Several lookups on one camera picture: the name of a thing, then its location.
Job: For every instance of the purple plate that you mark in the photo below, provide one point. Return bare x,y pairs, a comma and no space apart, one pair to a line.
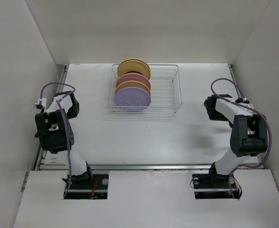
132,99

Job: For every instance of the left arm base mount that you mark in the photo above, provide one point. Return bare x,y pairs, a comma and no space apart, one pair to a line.
96,189

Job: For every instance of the aluminium front rail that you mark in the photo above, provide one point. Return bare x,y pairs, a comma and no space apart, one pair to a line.
124,167

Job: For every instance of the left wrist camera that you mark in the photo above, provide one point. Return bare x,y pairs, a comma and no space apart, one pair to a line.
41,103

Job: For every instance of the yellow plate front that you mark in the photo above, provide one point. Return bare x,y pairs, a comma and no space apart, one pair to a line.
133,83

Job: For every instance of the white wire dish rack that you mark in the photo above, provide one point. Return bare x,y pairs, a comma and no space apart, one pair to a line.
166,98

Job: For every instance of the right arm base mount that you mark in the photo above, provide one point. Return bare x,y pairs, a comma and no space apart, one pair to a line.
205,189

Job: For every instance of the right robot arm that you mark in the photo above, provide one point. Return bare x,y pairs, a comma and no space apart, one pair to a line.
248,133

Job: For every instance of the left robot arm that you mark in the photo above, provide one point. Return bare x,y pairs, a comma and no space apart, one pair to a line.
56,135

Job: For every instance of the cream plate rearmost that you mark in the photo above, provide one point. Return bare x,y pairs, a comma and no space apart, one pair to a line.
141,60

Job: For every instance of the pink plate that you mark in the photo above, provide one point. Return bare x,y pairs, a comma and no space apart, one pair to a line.
133,77

